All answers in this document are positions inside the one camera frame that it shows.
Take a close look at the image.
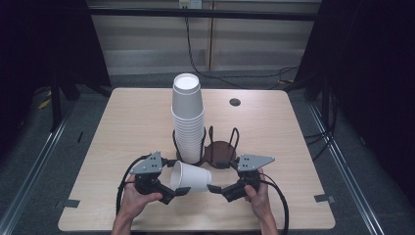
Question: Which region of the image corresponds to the black wall cable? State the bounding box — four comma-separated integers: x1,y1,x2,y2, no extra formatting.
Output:
183,16,300,91

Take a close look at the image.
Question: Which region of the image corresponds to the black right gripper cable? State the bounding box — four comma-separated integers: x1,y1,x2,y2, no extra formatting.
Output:
259,178,291,235

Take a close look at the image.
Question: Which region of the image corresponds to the black metal stand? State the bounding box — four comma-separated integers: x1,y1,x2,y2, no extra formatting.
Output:
48,70,114,133

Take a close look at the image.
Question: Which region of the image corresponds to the bundle of black floor cables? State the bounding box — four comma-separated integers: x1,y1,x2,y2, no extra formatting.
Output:
303,86,340,162

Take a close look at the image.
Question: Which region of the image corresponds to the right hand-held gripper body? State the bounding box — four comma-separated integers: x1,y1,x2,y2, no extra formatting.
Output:
236,153,276,194

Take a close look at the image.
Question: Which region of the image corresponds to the person's right hand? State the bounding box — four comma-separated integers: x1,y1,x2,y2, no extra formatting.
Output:
244,168,273,221

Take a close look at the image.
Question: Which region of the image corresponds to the dark brown double cup holder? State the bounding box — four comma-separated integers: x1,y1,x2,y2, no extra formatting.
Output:
171,125,241,169

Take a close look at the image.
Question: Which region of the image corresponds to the person's left hand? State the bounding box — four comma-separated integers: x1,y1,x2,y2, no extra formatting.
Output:
118,175,163,219

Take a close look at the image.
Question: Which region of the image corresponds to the white disposable paper cup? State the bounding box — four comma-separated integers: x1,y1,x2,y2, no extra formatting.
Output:
169,160,213,193

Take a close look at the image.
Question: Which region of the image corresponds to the stack of white cups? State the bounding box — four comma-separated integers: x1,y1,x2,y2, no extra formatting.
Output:
170,72,207,165

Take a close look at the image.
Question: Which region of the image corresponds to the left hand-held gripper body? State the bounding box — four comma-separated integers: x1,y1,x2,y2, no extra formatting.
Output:
128,150,163,197

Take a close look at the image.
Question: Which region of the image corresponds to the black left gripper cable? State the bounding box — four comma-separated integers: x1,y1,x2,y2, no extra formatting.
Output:
115,154,153,217

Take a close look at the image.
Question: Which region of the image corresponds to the white wall socket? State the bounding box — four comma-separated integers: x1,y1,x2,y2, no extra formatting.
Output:
178,0,204,10

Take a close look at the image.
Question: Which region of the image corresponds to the black horizontal bar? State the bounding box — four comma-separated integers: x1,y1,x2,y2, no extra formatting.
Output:
87,7,323,23

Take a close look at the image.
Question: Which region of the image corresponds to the metal floor rail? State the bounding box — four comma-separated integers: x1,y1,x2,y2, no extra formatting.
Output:
306,101,387,235
0,109,73,235

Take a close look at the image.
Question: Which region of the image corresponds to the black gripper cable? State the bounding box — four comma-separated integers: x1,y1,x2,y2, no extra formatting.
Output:
259,178,291,235
115,154,153,217

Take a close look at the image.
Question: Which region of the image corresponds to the grey floor tape strip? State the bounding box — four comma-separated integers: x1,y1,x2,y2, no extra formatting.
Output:
54,199,81,210
313,193,337,204

